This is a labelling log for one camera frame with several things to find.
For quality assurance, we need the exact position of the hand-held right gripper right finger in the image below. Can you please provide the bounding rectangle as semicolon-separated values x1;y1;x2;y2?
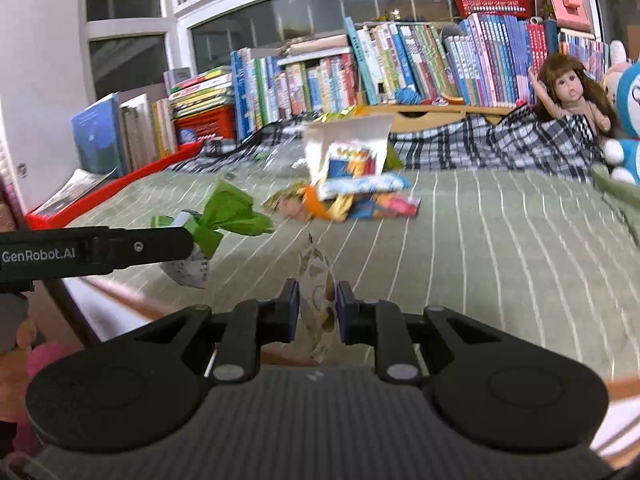
336;281;503;386

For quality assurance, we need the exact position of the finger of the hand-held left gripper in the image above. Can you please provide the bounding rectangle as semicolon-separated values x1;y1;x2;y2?
86;227;195;276

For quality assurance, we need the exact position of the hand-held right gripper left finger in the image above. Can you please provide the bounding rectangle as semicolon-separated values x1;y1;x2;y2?
135;278;301;383

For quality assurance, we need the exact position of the green plastic bag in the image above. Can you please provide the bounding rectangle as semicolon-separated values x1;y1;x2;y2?
150;180;275;261

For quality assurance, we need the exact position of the white and orange snack bag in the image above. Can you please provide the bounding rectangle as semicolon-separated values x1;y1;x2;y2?
301;114;397;186

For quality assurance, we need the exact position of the grey crumpled wrapper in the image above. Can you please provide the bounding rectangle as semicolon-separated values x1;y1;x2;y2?
162;247;210;290

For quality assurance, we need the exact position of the glossy magazine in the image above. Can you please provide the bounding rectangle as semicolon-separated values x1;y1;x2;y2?
32;169;117;217

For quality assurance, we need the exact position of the orange snack wrapper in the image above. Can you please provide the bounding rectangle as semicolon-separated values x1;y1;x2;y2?
305;185;351;222

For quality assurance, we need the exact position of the yellow-brown snack wrapper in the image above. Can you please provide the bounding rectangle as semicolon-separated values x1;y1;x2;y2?
264;185;307;213

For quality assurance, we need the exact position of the pink and red snack wrapper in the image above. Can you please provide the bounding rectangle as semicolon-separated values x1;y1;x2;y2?
350;194;422;220

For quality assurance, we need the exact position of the row of large picture books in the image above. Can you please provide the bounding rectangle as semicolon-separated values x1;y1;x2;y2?
70;92;179;178

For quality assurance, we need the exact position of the blue and white snack wrapper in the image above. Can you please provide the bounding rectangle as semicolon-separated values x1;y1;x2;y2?
317;172;412;200

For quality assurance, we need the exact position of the red plastic crate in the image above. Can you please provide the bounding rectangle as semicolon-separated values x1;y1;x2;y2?
174;106;237;147

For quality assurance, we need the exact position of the green striped bedsheet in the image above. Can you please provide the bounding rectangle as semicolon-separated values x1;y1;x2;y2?
65;166;640;411

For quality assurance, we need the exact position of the clear greenish plastic wrapper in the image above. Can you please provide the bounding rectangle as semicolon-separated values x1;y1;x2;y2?
254;144;307;172

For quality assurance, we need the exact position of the stack of flat books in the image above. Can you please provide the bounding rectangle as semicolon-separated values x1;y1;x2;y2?
167;66;235;120

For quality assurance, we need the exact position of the grey small box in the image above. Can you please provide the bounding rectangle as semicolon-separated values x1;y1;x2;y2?
164;67;194;93

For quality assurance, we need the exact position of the row of short colourful books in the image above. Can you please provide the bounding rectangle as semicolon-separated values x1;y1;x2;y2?
230;46;368;141

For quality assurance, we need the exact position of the wooden desk organizer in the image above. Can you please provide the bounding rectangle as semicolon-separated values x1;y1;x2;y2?
357;103;518;133

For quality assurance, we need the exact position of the blue yarn ball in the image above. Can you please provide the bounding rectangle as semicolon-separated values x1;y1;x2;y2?
394;87;425;107

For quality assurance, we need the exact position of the black and white plaid blanket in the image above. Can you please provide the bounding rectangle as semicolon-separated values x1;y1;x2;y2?
167;112;608;183

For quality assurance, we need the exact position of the beige flat box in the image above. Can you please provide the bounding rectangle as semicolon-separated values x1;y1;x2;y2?
277;35;352;66

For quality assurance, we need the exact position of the green cloth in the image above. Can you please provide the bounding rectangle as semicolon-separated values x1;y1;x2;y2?
592;164;640;246

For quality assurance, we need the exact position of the brown-haired doll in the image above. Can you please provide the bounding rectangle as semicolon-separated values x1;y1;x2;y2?
529;54;618;147

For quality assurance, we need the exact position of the red plastic basket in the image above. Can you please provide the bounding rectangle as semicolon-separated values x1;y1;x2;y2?
449;0;534;21

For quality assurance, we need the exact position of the blue cat plush toy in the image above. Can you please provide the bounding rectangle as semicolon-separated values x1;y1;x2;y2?
602;62;640;185

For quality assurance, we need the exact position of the row of small books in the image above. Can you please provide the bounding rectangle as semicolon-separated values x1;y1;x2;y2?
557;30;612;83

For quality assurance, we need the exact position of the pink and white rabbit plush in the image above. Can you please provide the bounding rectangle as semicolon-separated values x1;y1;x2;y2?
602;40;630;103

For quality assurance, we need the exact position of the wooden bed frame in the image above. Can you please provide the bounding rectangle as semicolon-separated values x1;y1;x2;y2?
60;275;171;346

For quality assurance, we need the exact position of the red bed rail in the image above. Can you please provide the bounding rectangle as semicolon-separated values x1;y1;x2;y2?
25;141;205;231

